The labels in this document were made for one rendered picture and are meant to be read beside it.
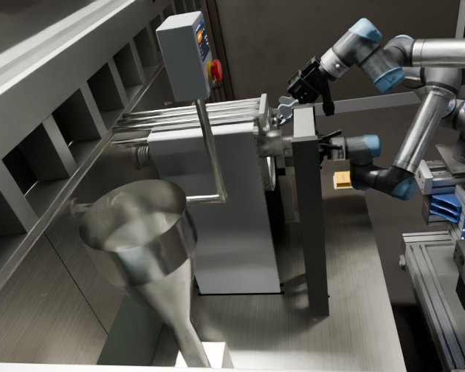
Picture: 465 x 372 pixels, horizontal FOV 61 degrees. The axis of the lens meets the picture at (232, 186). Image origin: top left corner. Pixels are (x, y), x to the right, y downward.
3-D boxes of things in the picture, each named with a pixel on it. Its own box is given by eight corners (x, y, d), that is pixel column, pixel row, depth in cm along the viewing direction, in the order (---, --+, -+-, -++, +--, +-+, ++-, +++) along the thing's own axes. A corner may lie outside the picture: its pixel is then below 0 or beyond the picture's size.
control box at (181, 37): (221, 97, 54) (204, 21, 48) (175, 103, 55) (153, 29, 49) (227, 78, 59) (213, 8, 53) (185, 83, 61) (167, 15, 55)
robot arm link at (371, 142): (381, 164, 126) (381, 141, 121) (345, 166, 129) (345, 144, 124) (376, 150, 132) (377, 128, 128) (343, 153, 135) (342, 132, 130)
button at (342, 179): (356, 187, 145) (356, 181, 144) (336, 187, 147) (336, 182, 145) (353, 176, 151) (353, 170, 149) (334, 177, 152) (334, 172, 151)
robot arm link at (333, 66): (348, 61, 112) (351, 72, 105) (336, 73, 114) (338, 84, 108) (330, 43, 110) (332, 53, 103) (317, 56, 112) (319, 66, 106)
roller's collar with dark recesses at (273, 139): (284, 161, 94) (281, 137, 91) (259, 163, 96) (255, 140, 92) (284, 147, 99) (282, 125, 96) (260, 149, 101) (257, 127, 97)
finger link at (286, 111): (268, 115, 119) (288, 92, 115) (282, 127, 121) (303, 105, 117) (268, 119, 116) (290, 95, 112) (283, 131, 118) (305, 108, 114)
